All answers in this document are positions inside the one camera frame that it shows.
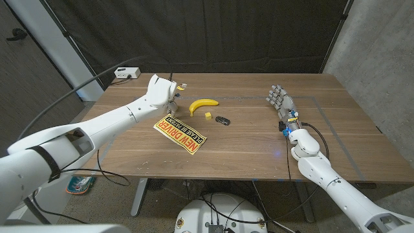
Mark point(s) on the yellow toy banana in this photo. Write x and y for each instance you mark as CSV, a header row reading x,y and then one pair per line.
x,y
203,103

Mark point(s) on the black key fob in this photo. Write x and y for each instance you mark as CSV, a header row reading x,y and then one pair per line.
x,y
222,120

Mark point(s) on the teal orange floor object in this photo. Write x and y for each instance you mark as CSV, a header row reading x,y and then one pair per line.
x,y
79,186

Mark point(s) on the white door frame post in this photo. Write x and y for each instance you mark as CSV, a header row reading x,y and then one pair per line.
x,y
58,48

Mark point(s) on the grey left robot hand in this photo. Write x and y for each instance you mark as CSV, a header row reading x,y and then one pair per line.
x,y
172,106

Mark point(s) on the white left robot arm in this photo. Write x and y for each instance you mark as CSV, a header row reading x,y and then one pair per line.
x,y
97,124

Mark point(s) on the grey table leg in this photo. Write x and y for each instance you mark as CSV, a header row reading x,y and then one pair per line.
x,y
139,197
305,204

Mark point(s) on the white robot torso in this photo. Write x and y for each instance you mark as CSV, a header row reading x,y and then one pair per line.
x,y
81,229

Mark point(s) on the black backdrop curtain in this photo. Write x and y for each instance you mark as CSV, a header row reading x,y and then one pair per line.
x,y
210,32

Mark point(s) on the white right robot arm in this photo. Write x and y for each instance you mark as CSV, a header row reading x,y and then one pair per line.
x,y
343,194

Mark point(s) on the white power box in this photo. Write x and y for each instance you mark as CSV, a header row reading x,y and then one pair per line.
x,y
126,72

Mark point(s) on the small yellow block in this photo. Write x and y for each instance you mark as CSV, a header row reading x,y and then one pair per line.
x,y
208,116

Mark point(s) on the black backdrop stand pole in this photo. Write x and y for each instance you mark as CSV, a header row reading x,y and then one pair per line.
x,y
65,33
344,15

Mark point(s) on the yellow new driver bumper sticker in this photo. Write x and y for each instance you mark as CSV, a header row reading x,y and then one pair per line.
x,y
181,134

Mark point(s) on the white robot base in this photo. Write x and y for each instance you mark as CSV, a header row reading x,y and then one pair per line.
x,y
197,217

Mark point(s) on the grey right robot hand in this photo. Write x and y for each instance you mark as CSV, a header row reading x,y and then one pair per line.
x,y
286,106

